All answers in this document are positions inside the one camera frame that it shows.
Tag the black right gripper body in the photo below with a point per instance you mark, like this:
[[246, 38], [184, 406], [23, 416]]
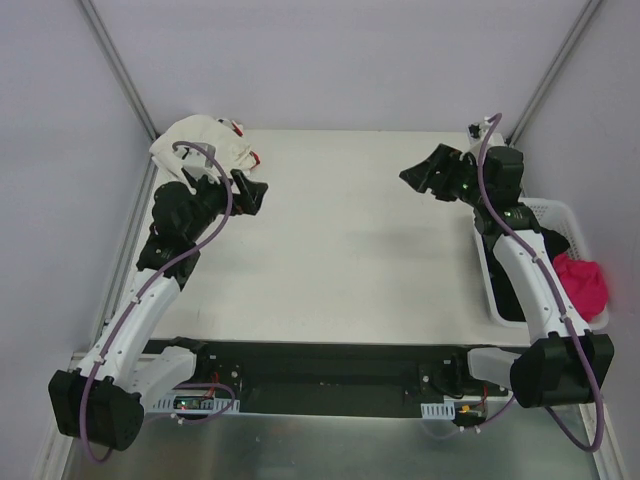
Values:
[[445, 171]]

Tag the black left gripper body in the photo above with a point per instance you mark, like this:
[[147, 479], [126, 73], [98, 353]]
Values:
[[238, 192]]

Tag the red white shirt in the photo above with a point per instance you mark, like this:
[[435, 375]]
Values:
[[239, 130]]

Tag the cream white t shirt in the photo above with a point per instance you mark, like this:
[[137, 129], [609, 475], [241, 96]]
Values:
[[231, 150]]

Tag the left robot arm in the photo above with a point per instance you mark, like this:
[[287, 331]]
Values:
[[104, 399]]

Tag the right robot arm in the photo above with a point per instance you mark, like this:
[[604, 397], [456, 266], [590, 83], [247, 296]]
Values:
[[566, 362]]

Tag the white plastic laundry basket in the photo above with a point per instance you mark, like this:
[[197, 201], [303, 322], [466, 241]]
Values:
[[554, 215]]

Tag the black garment in basket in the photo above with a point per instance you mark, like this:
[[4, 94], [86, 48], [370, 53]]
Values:
[[507, 304]]

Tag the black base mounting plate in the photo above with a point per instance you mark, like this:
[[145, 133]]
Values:
[[353, 380]]

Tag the pink garment in basket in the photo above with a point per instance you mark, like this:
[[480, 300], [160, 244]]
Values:
[[584, 283]]

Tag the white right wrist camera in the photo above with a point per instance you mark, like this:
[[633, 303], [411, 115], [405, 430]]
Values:
[[477, 131]]

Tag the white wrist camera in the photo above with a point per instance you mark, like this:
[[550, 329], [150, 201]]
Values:
[[197, 165], [477, 131]]

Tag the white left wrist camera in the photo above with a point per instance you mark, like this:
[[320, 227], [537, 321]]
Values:
[[197, 165]]

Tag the left aluminium frame post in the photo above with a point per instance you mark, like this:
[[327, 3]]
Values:
[[118, 68]]

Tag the aluminium frame post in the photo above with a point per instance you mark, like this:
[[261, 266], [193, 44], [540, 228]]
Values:
[[118, 68], [576, 33]]

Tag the left white cable duct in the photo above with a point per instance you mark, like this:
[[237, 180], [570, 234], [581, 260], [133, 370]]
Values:
[[196, 405]]

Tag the white cable duct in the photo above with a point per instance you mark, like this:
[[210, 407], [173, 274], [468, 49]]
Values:
[[196, 405], [444, 411]]

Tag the right aluminium frame post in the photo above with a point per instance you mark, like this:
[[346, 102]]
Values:
[[576, 33]]

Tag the right white cable duct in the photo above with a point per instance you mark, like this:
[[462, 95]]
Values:
[[444, 411]]

